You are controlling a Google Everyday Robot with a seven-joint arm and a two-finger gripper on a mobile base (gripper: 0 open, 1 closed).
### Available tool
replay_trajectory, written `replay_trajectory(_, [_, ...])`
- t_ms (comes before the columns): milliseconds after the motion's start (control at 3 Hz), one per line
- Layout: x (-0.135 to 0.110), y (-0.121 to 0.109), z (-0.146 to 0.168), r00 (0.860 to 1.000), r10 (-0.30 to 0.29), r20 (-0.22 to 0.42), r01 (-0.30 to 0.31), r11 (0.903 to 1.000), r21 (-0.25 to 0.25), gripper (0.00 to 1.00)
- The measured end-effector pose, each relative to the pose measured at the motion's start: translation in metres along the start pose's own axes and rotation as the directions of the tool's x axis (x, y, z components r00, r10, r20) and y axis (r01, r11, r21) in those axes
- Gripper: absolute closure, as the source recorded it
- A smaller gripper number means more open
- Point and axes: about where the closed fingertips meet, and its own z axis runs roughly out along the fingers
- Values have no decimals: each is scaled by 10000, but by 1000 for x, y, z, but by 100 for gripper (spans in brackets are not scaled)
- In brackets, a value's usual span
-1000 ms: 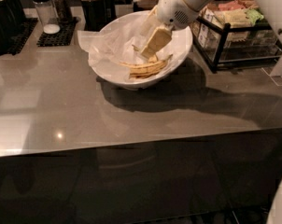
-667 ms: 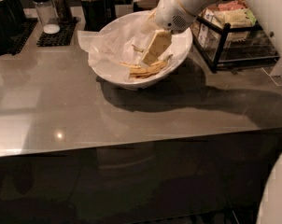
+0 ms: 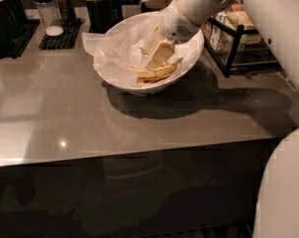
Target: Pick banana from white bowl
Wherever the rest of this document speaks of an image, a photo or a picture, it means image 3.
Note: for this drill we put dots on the black container left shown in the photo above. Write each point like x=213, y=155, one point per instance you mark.
x=12, y=20

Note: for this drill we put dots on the black stir stick holder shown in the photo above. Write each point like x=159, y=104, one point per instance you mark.
x=103, y=15

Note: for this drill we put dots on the assorted tea packets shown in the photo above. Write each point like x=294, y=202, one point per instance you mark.
x=234, y=16

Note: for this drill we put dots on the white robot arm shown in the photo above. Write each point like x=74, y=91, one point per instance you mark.
x=277, y=207

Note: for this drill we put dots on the glass sugar shaker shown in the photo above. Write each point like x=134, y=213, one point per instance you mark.
x=49, y=15

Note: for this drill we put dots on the white paper liner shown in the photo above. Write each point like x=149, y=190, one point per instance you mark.
x=132, y=54

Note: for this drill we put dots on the white bowl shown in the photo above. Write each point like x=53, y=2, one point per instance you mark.
x=189, y=53

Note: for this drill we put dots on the black rubber mat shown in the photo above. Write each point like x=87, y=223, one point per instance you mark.
x=64, y=41
x=19, y=44

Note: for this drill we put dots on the long yellow banana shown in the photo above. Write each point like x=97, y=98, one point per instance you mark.
x=153, y=76

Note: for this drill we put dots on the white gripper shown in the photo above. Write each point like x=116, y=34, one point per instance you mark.
x=173, y=24

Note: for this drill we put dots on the dark pepper shaker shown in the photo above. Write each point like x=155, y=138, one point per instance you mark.
x=66, y=12

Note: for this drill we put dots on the black wire condiment rack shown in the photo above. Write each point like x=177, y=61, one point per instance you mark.
x=238, y=51

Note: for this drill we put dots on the black rubber mat left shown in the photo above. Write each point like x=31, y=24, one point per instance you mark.
x=19, y=44

